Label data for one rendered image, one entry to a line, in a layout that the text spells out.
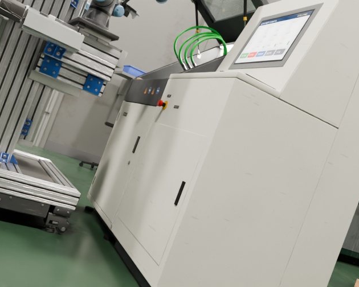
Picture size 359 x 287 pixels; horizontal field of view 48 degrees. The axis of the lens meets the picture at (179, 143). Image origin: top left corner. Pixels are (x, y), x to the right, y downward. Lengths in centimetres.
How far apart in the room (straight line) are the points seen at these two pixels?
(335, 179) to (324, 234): 26
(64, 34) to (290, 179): 120
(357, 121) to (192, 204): 87
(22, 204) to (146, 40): 405
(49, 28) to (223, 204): 109
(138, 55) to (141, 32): 32
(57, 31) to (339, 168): 142
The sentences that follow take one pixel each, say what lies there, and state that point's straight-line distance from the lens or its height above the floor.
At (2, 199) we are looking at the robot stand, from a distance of 203.
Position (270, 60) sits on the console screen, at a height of 115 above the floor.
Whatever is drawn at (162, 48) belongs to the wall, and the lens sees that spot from 584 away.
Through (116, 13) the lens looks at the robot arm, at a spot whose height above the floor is 131.
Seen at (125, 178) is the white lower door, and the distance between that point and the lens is 226.
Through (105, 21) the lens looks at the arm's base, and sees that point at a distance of 217.
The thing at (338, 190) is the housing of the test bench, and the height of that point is 70.
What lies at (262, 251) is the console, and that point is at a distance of 181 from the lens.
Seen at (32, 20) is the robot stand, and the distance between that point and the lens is 195.
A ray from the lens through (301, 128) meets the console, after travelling 178.
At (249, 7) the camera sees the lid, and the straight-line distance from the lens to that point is 264.
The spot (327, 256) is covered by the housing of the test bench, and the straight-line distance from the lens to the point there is 206.
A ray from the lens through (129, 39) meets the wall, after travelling 565.
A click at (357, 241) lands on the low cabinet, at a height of 31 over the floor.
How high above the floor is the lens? 62
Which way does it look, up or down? 1 degrees up
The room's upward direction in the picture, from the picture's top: 21 degrees clockwise
